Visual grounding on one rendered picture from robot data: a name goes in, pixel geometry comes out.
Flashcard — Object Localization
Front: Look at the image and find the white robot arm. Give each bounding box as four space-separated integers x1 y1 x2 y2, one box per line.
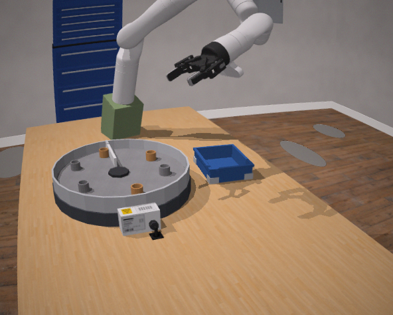
112 0 274 105

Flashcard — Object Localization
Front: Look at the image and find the grey metal bushing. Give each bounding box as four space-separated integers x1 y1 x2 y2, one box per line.
159 163 170 176
78 179 90 193
70 159 80 171

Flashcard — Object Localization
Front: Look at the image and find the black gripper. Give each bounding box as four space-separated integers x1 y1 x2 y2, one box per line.
166 41 230 86

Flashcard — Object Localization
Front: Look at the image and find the blue crate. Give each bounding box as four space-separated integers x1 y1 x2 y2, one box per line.
193 144 254 184

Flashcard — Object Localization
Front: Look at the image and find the bronze bushing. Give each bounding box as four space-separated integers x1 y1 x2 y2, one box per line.
99 148 109 158
146 150 156 161
131 183 143 195

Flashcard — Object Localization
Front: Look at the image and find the grey round turning table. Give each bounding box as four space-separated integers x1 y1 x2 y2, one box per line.
52 139 191 240

